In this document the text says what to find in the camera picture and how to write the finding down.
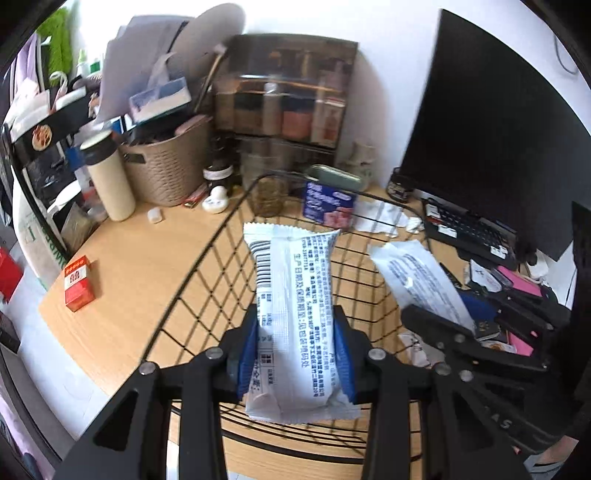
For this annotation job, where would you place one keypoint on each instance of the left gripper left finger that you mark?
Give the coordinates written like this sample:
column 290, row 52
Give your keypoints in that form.
column 128, row 438

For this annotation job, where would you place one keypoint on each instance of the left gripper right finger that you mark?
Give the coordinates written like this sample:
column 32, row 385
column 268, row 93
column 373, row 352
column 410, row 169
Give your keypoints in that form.
column 423, row 422

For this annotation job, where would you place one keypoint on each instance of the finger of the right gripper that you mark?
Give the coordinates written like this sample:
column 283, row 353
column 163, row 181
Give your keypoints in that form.
column 482, row 305
column 461, row 341

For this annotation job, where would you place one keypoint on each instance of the white snack packet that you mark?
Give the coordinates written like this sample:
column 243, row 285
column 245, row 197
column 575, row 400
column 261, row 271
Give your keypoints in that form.
column 416, row 278
column 295, row 378

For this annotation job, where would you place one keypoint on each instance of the white snack packet back side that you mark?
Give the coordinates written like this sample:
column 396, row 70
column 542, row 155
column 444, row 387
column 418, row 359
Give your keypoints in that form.
column 295, row 378

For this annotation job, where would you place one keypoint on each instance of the person right hand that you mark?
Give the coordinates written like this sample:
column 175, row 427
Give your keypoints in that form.
column 557, row 453

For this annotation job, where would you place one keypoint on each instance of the black mechanical keyboard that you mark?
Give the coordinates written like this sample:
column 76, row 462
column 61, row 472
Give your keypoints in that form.
column 472, row 238

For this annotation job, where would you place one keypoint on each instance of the crumpled white tissue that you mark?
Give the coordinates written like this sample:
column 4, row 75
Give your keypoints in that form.
column 379, row 217

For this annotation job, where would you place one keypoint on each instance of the black glass jar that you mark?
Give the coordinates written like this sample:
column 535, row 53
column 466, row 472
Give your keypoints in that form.
column 398, row 188

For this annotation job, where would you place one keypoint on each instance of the red cigarette box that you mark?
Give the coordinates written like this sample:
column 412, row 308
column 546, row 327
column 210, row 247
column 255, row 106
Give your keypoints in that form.
column 78, row 284

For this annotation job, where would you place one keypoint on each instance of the blue tin can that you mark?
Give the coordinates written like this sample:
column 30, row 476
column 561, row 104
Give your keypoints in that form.
column 328, row 206

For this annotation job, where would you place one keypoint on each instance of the black curved monitor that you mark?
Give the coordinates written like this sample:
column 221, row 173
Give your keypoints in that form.
column 493, row 136

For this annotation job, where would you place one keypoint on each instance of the small ceramic vase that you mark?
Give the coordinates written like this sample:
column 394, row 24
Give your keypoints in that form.
column 361, row 162

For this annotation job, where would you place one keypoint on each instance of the white small figurine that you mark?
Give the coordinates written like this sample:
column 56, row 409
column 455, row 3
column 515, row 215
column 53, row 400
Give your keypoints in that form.
column 217, row 201

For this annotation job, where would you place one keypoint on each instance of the beige woven basket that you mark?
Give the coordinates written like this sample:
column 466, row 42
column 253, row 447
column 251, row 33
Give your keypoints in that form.
column 165, row 173

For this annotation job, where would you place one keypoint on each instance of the cream thermos bottle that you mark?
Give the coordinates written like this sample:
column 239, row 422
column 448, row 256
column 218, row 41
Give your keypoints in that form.
column 105, row 166

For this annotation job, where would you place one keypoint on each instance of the blue white tissue box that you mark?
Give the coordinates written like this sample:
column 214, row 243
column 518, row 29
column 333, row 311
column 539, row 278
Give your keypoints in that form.
column 159, row 100

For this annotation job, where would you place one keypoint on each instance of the white round fan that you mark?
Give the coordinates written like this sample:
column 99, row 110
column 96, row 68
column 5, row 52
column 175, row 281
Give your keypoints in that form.
column 196, row 45

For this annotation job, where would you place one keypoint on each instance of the black wire basket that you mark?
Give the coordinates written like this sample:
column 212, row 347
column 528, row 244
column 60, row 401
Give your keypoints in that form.
column 220, row 286

